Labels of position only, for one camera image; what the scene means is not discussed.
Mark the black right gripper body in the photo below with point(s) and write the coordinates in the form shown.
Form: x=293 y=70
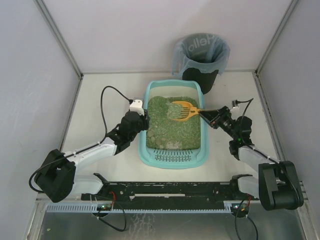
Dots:
x=216 y=119

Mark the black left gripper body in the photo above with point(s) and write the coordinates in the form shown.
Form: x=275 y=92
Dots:
x=145 y=120

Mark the orange litter scoop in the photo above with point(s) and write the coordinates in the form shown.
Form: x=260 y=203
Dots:
x=182 y=111

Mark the teal cat litter box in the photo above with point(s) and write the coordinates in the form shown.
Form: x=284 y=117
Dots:
x=174 y=159

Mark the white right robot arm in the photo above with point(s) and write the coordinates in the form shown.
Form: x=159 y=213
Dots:
x=277 y=185

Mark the green litter pellets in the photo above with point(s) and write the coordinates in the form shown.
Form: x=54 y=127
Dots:
x=184 y=135

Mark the black trash bin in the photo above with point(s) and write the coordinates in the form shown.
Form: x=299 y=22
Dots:
x=205 y=80

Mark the blue plastic bin liner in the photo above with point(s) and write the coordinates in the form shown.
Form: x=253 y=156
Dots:
x=201 y=51

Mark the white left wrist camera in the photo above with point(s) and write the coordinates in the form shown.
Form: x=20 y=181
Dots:
x=137 y=106

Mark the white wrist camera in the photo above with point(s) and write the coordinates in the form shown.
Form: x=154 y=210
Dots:
x=137 y=106
x=235 y=104

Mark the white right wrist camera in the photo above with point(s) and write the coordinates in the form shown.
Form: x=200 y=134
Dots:
x=235 y=104

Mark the aluminium frame post right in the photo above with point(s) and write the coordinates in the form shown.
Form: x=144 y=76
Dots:
x=277 y=34

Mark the aluminium frame post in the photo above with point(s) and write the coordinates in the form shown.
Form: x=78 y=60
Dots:
x=277 y=34
x=53 y=27

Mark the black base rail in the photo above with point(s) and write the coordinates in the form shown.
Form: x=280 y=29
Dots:
x=169 y=194

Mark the aluminium frame post left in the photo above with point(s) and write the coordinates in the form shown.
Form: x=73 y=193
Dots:
x=53 y=27

